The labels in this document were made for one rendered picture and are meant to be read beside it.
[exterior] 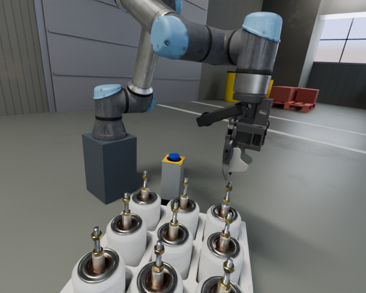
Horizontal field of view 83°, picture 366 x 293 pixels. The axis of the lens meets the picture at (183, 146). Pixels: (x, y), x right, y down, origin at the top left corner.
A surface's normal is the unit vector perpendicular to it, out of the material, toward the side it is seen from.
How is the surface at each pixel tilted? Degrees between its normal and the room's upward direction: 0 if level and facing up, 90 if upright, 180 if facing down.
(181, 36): 90
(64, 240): 0
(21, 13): 90
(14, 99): 90
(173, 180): 90
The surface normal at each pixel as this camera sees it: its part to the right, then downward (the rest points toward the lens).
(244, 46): -0.83, 0.14
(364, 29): -0.63, 0.22
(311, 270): 0.08, -0.94
